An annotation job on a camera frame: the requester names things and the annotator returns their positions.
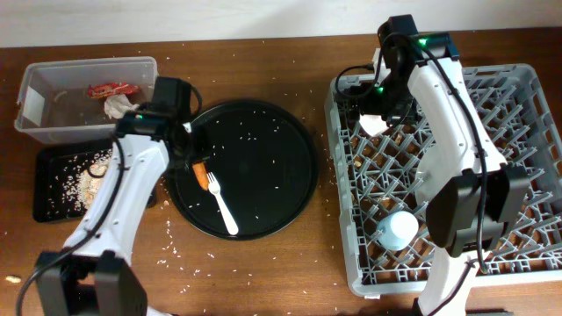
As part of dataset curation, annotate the peanut on table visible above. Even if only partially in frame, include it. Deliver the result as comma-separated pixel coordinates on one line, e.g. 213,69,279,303
5,275,21,284

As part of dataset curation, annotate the clear plastic bin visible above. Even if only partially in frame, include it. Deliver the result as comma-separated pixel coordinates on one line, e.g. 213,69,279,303
14,56,158,145

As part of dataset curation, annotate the white tissue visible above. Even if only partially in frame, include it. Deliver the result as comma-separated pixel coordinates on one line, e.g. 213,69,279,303
104,94,139,119

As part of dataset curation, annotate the pink bowl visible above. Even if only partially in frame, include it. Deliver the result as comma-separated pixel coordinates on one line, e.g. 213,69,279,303
358,114,389,137

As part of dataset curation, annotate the light blue plastic cup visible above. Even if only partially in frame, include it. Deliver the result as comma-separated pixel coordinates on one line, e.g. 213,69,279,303
377,211,419,251

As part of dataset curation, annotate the rice and peanut pile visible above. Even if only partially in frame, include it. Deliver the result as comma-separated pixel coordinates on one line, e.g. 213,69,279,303
54,149,112,214

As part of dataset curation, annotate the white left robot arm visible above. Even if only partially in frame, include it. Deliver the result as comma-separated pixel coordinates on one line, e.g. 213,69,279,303
15,76,201,315

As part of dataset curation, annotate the red snack wrapper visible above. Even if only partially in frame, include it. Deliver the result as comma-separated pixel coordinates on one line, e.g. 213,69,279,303
87,83,141,99

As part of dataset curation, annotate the grey dishwasher rack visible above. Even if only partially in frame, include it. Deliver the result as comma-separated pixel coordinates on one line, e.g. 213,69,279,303
325,64,561,298

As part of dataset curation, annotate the round black tray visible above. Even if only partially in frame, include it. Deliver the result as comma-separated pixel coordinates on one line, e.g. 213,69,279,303
166,99,319,241

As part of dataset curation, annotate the black rectangular tray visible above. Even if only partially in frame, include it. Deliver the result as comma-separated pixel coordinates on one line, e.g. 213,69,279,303
32,138,157,224

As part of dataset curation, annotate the grey round plate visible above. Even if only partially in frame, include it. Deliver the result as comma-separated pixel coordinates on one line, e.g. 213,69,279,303
415,146,439,205

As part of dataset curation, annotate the orange carrot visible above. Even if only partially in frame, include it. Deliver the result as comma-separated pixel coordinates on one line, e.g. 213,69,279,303
192,162,209,190

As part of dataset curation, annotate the white plastic fork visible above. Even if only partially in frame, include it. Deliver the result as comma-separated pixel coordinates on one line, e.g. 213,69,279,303
207,172,239,235

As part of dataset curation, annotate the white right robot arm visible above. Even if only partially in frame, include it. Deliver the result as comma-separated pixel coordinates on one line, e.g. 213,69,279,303
337,14,530,315

